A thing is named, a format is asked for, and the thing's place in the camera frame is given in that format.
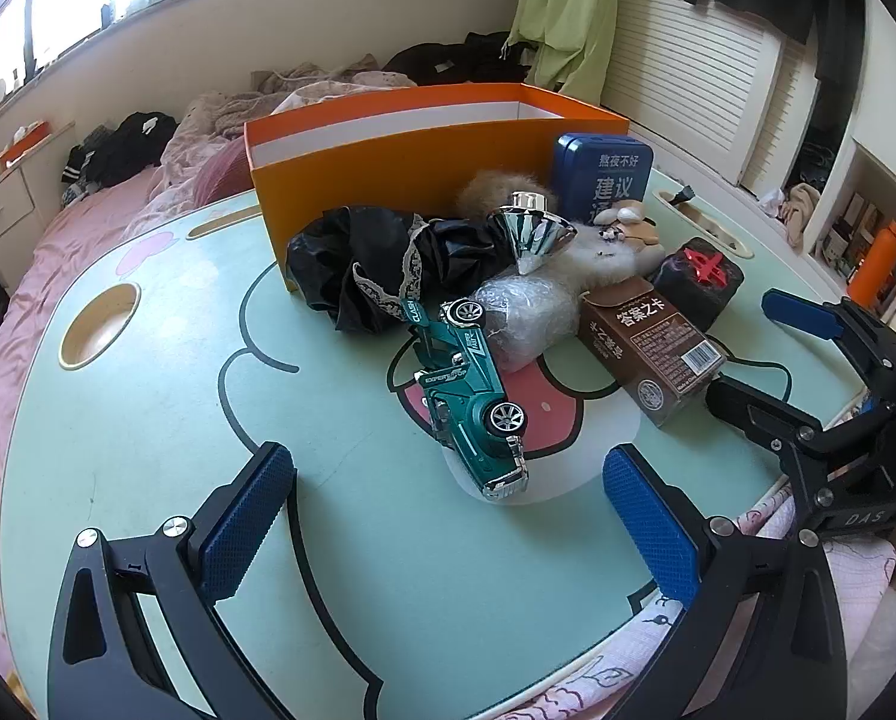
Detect white louvered door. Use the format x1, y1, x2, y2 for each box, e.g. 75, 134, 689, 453
605, 0, 824, 188

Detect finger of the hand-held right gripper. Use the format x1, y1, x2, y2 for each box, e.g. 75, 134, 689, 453
761, 287, 896, 406
705, 376, 831, 539

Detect floral pink quilt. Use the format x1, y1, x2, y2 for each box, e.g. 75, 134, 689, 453
159, 71, 419, 200

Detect black lace cloth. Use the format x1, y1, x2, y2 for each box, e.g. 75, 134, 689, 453
285, 204, 524, 335

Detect orange bottle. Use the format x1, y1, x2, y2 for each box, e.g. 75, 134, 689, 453
847, 221, 896, 305

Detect black and white clothes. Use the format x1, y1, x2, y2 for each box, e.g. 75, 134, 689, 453
62, 112, 179, 207

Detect black cube with red plane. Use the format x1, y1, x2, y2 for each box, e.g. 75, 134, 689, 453
650, 238, 745, 333

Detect small doll figure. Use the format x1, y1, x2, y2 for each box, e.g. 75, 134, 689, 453
593, 199, 663, 248

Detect bubble wrap ball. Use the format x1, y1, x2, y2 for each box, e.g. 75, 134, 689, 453
472, 270, 580, 372

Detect orange cardboard box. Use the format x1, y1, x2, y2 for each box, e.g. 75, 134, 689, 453
243, 84, 631, 293

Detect brown card box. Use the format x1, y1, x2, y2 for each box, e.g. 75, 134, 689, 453
577, 276, 726, 428

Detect green toy car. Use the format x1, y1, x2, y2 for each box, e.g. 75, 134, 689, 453
401, 298, 530, 500

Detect blue tin box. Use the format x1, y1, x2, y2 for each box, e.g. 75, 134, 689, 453
551, 133, 654, 226

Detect silver metal funnel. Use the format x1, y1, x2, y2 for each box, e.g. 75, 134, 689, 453
491, 191, 573, 276

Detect beige crumpled cloth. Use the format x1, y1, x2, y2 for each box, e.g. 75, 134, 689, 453
759, 181, 824, 248

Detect white bookshelf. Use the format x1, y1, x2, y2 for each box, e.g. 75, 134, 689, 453
800, 135, 896, 331

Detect black clothes pile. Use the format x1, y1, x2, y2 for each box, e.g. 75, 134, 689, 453
383, 31, 531, 87

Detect cartoon printed desktop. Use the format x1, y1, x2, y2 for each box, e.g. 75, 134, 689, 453
0, 165, 891, 720

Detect green hanging cloth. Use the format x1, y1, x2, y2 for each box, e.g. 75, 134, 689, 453
508, 0, 620, 95

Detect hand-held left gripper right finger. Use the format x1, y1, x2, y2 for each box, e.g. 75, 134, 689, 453
602, 444, 848, 720

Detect orange tray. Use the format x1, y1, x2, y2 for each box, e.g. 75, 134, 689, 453
0, 120, 52, 166

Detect white fluffy pompom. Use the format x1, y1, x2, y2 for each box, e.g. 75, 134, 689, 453
549, 229, 663, 293

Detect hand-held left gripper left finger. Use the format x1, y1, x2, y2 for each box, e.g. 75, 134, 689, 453
47, 441, 297, 720

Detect beige knitted blanket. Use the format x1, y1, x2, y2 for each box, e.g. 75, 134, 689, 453
251, 52, 419, 95

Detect white drawer cabinet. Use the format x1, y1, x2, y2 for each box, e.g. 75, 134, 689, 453
0, 120, 74, 271

